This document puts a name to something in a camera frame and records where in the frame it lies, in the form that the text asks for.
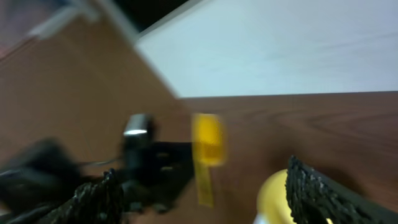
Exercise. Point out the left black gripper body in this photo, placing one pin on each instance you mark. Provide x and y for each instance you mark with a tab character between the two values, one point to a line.
155	177

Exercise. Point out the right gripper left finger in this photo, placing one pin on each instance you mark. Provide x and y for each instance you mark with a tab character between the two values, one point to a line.
98	202

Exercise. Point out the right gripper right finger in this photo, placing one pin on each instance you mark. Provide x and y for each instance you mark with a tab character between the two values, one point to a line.
315	198

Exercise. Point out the yellow measuring scoop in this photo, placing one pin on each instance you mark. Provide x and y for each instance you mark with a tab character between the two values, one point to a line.
208	151

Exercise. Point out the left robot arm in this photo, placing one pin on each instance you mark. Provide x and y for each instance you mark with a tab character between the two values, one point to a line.
43	172

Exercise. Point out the pale yellow bowl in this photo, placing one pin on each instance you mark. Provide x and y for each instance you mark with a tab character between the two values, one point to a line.
272	205

